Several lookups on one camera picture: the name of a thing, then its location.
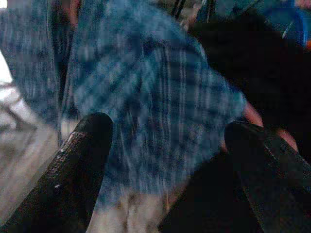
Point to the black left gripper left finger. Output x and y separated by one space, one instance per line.
73 174

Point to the blue storage container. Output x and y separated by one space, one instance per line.
301 24

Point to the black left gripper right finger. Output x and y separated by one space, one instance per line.
279 184

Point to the blue plaid shirt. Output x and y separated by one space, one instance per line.
150 97

